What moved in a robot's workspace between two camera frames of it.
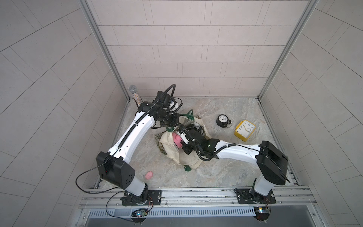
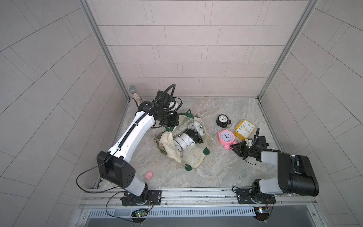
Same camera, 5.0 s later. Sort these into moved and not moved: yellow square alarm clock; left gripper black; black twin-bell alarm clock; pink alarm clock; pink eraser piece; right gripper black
Moved: pink alarm clock; right gripper black
Not moved: left gripper black; pink eraser piece; yellow square alarm clock; black twin-bell alarm clock
